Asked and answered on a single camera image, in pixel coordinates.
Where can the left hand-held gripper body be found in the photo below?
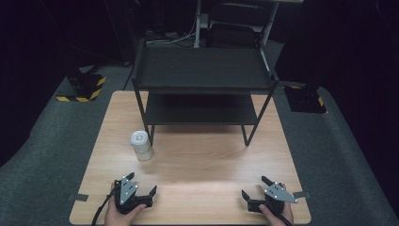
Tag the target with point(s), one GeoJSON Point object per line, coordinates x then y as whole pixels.
{"type": "Point", "coordinates": [127, 192]}

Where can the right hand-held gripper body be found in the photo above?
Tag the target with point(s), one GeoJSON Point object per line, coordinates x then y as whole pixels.
{"type": "Point", "coordinates": [277, 192]}

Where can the white cylindrical can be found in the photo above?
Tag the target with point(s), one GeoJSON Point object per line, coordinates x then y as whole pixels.
{"type": "Point", "coordinates": [141, 146]}

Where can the black two-tier metal shelf rack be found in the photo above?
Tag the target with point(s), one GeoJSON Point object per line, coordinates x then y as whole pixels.
{"type": "Point", "coordinates": [204, 67]}

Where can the person's right hand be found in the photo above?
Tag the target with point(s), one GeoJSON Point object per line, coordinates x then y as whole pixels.
{"type": "Point", "coordinates": [277, 220]}

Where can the person's left hand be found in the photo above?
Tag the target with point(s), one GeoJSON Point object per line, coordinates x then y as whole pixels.
{"type": "Point", "coordinates": [116, 219]}

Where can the grey tape strip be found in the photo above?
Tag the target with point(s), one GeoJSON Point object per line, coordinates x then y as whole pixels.
{"type": "Point", "coordinates": [301, 194]}
{"type": "Point", "coordinates": [77, 197]}

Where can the black stand base striped tape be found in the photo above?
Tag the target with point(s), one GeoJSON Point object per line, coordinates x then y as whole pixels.
{"type": "Point", "coordinates": [306, 100]}
{"type": "Point", "coordinates": [85, 88]}

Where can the white desk frame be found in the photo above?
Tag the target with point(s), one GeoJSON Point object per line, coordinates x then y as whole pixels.
{"type": "Point", "coordinates": [197, 25]}

